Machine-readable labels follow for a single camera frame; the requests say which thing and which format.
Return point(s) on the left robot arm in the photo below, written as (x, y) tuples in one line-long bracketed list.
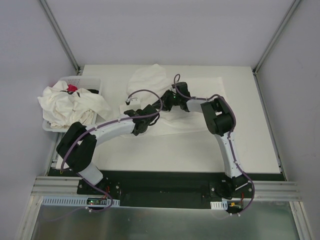
[(78, 145)]

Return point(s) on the right aluminium frame post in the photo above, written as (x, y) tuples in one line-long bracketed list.
[(277, 34)]

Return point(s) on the pink t-shirt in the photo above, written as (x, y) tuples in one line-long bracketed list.
[(72, 88)]

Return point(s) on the aluminium front rail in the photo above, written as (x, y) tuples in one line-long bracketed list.
[(286, 191)]

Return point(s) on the white red-print t-shirt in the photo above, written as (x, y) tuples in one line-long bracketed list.
[(174, 117)]

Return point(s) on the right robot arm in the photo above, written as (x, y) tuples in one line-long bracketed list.
[(220, 121)]

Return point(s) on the white cable duct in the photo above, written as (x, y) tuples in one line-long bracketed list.
[(219, 205), (69, 201)]

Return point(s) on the left white cable duct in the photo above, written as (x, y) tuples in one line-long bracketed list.
[(69, 201)]

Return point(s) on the white plastic laundry basket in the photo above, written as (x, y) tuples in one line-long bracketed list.
[(79, 81)]

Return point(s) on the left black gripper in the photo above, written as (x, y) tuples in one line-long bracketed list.
[(130, 112)]

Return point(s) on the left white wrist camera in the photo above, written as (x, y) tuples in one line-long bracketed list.
[(133, 104)]

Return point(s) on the aluminium frame post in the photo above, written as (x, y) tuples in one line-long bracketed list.
[(277, 34), (59, 34)]

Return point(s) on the right white cable duct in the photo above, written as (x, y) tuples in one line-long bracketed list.
[(219, 205)]

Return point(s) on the white t-shirt pile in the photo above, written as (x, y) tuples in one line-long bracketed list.
[(62, 108)]

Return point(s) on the left aluminium frame post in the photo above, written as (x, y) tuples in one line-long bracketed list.
[(59, 34)]

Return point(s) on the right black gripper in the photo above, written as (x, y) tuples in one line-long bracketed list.
[(157, 103)]

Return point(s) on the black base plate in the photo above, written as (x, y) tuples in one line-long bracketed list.
[(179, 190)]

